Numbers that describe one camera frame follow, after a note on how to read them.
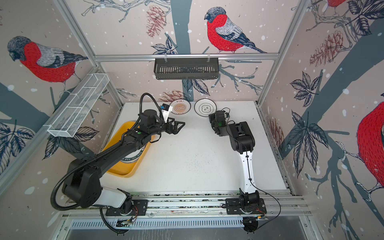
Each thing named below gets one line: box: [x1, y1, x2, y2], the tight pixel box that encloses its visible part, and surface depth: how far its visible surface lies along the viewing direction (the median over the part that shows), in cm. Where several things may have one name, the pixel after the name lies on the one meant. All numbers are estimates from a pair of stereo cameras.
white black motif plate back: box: [194, 98, 217, 117], surface depth 120 cm
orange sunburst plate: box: [169, 99, 192, 115], surface depth 124 cm
